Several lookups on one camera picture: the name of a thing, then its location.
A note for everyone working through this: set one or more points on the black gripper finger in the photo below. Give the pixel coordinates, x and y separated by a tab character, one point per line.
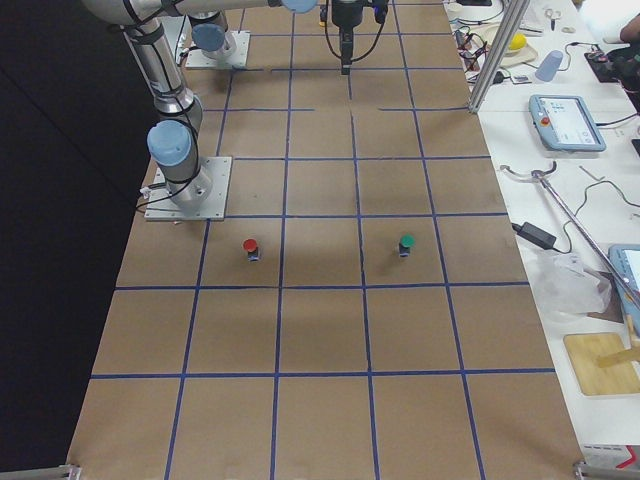
345	50

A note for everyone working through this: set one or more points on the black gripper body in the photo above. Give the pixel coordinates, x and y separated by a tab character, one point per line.
345	14

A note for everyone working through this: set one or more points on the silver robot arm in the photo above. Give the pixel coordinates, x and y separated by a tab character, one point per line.
173	143
210	34

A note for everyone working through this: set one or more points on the green push button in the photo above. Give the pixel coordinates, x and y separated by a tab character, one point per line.
405	245

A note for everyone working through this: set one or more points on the red push button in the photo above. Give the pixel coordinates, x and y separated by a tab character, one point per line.
252	249

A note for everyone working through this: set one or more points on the yellow lemon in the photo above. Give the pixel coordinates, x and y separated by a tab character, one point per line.
518	42

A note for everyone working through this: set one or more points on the beige plate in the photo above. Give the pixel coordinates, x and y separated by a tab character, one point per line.
510	58

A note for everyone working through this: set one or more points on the translucent blue cup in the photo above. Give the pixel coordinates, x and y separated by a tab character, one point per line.
549	66

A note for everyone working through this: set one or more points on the blue teach pendant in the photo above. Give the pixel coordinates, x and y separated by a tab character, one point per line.
625	258
564	123

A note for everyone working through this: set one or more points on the metal reaching rod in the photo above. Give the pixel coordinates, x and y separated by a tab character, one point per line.
542	177

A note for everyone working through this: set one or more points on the black power adapter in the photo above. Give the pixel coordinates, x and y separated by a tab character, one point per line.
535	235

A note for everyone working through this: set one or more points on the clear plastic bag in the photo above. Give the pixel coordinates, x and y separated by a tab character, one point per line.
563	283

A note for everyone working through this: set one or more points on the wooden cutting board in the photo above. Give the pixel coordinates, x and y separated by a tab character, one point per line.
602	365

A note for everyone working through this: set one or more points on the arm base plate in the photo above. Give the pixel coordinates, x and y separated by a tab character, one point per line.
232	54
204	198

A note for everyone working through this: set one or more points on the aluminium frame post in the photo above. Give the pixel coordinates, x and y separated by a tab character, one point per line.
508	27

